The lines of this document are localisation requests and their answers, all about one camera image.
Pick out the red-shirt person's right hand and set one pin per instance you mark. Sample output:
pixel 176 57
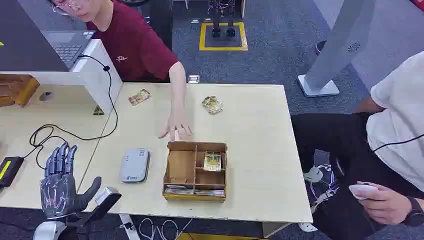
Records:
pixel 177 124

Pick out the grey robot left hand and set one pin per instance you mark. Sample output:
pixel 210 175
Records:
pixel 59 195

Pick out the white-shirt person's hand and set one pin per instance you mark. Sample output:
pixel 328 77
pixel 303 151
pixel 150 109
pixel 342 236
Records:
pixel 386 207

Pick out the white handheld device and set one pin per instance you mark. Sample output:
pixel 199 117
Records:
pixel 359 191

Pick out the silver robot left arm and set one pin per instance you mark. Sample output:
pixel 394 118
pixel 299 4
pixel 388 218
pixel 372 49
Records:
pixel 48 232

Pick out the black wristwatch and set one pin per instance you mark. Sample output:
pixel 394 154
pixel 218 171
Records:
pixel 415 213

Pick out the small pile of printed cards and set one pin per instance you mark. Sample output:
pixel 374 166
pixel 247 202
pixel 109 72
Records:
pixel 212 105

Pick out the wooden card box with compartments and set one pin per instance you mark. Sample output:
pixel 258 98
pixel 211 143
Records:
pixel 180 165

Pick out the single printed card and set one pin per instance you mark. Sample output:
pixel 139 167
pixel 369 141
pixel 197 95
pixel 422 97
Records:
pixel 139 97

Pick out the small silver floor socket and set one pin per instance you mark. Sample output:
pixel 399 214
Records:
pixel 193 78

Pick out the black adapter with yellow label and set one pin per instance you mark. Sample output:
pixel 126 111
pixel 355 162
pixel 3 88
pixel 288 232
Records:
pixel 9 170

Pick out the grey card reader device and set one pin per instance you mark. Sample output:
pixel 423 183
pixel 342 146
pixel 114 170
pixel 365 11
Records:
pixel 134 165

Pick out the stack of cards lying flat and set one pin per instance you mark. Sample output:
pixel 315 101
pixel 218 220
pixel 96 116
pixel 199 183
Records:
pixel 195 191

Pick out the person in white shirt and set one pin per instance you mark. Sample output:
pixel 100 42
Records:
pixel 394 132

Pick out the white shoe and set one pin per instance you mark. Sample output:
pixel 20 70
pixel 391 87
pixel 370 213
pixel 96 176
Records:
pixel 313 174

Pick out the small green triangular object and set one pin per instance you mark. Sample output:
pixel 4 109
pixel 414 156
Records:
pixel 98 111

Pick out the person in red shirt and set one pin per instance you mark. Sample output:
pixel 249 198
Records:
pixel 132 43

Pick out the white desk partition shelf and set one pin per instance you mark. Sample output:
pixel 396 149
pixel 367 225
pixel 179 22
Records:
pixel 96 79

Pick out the black robot legs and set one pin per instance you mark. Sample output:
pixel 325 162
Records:
pixel 216 20

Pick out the brown wooden box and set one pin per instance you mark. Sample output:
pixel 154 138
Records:
pixel 16 89

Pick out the grey laptop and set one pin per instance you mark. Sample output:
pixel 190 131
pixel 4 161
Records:
pixel 68 49

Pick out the white floor stand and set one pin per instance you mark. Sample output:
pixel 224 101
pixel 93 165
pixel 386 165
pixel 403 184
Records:
pixel 328 66

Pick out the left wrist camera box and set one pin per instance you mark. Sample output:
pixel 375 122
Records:
pixel 105 198

